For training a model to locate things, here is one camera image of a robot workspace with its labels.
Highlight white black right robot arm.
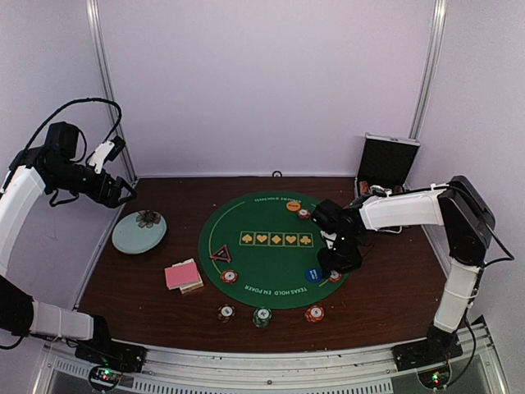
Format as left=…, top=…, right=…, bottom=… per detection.
left=311, top=176, right=495, bottom=363

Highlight left aluminium frame post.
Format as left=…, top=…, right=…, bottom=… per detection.
left=85, top=0, right=138, bottom=186

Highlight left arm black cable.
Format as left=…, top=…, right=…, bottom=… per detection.
left=24, top=97, right=123, bottom=165

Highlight right aluminium frame post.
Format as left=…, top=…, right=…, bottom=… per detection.
left=409, top=0, right=448, bottom=140

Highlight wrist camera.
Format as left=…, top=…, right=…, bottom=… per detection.
left=86, top=136, right=126, bottom=174
left=311, top=199, right=342, bottom=232

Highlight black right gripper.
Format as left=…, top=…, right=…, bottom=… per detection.
left=317, top=233, right=363, bottom=279

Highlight green chip stack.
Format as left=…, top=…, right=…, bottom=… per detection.
left=252, top=307, right=272, bottom=328

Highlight red-backed playing card deck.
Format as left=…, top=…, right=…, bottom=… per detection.
left=164, top=262, right=201, bottom=290

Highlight round green poker mat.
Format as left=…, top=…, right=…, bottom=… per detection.
left=199, top=190, right=347, bottom=309

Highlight gold playing card box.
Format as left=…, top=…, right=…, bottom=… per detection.
left=172, top=259, right=203, bottom=294

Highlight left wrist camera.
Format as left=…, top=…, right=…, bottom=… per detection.
left=86, top=136, right=126, bottom=174

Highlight chips inside case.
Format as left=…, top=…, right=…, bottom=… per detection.
left=358, top=181, right=404, bottom=195

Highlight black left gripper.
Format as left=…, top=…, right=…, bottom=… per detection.
left=49, top=160, right=137, bottom=208

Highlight light blue flower plate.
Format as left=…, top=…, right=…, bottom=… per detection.
left=112, top=209, right=167, bottom=254

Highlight aluminium frame post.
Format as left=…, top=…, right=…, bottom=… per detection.
left=409, top=0, right=448, bottom=140
left=85, top=0, right=138, bottom=186

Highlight black red triangular dealer marker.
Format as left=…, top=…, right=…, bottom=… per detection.
left=210, top=245, right=232, bottom=263

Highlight blue small blind button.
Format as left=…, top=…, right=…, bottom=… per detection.
left=304, top=268, right=323, bottom=283

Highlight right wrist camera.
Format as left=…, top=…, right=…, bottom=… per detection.
left=311, top=199, right=342, bottom=232

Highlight metal front rail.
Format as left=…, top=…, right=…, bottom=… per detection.
left=29, top=322, right=510, bottom=393

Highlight red black chip stack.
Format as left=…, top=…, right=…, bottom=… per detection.
left=217, top=304, right=235, bottom=323

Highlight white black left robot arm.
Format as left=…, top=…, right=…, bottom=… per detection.
left=1, top=146, right=137, bottom=364

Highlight orange chip stack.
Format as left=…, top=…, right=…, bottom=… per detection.
left=304, top=305, right=325, bottom=323

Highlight orange big blind button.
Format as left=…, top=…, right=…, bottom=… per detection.
left=286, top=200, right=301, bottom=212

